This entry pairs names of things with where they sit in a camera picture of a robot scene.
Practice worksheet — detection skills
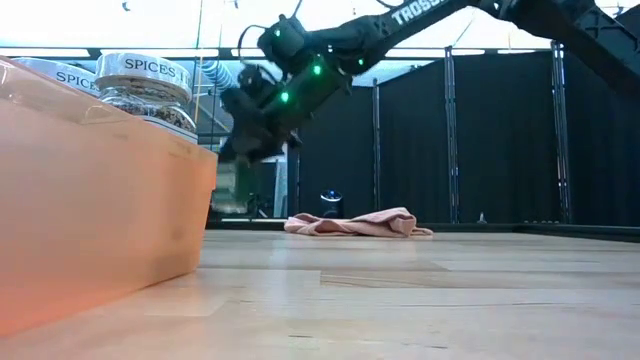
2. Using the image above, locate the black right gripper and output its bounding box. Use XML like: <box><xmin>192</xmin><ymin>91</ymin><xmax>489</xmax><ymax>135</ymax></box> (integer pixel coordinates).
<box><xmin>220</xmin><ymin>63</ymin><xmax>301</xmax><ymax>164</ymax></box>

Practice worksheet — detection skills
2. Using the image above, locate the small white cup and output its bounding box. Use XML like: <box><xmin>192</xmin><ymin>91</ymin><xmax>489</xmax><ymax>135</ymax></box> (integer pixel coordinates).
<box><xmin>94</xmin><ymin>51</ymin><xmax>199</xmax><ymax>146</ymax></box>

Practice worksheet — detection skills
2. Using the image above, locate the black cylinder with blue light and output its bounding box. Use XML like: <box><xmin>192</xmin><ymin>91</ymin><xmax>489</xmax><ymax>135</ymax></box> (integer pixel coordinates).
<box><xmin>319</xmin><ymin>188</ymin><xmax>345</xmax><ymax>220</ymax></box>

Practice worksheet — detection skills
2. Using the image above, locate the pink checked cloth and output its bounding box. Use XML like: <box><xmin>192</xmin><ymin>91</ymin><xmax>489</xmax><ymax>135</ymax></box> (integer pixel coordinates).
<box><xmin>283</xmin><ymin>206</ymin><xmax>435</xmax><ymax>239</ymax></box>

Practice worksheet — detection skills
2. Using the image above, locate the orange plastic bin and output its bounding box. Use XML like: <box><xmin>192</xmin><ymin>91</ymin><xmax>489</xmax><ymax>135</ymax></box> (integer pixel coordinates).
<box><xmin>0</xmin><ymin>54</ymin><xmax>220</xmax><ymax>339</ymax></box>

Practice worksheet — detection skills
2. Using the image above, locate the black partition screen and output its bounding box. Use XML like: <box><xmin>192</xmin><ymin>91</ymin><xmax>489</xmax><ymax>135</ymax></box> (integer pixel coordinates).
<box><xmin>549</xmin><ymin>39</ymin><xmax>640</xmax><ymax>229</ymax></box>
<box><xmin>294</xmin><ymin>44</ymin><xmax>561</xmax><ymax>225</ymax></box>

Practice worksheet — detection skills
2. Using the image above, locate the white blue corrugated hose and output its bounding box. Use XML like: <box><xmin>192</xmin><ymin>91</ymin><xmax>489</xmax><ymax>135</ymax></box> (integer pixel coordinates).
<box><xmin>198</xmin><ymin>58</ymin><xmax>237</xmax><ymax>94</ymax></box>

